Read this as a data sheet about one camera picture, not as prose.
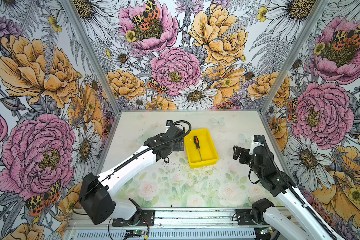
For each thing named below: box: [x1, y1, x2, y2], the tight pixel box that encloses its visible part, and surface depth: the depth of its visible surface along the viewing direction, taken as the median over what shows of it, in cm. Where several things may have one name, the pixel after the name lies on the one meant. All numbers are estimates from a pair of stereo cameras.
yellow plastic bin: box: [184, 128, 219, 169], surface depth 99 cm
